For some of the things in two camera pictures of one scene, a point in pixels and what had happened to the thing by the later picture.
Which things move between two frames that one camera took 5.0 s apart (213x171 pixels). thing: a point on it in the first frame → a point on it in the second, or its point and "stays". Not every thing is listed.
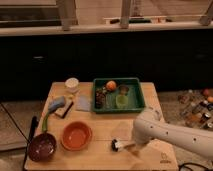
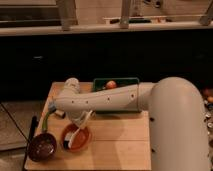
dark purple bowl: x=42 y=147 stays
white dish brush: x=117 y=146 → x=69 y=137
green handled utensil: x=45 y=122 stays
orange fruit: x=111 y=85 stays
